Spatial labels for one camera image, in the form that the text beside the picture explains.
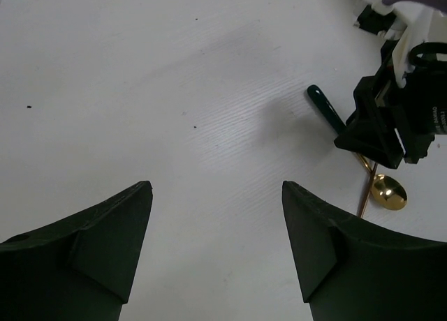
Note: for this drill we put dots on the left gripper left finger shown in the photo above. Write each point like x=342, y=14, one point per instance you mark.
x=81, y=267

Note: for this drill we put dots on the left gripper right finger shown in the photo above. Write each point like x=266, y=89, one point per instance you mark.
x=351, y=269

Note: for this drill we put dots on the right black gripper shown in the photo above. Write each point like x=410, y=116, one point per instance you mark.
x=393, y=124

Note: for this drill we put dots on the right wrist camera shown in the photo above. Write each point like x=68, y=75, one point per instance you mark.
x=393, y=25

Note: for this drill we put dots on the green handle utensil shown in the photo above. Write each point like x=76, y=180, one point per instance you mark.
x=386, y=191

